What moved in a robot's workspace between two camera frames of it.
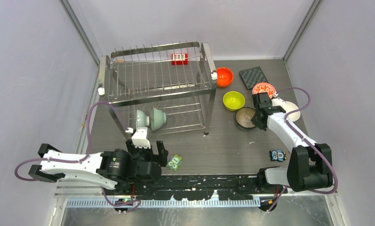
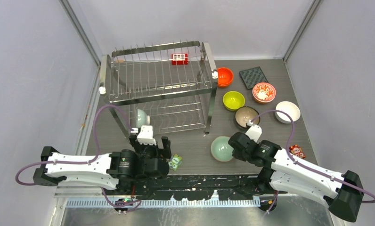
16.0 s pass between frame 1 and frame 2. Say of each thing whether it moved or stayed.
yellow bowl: stayed
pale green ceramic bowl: moved
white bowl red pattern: stayed
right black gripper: moved
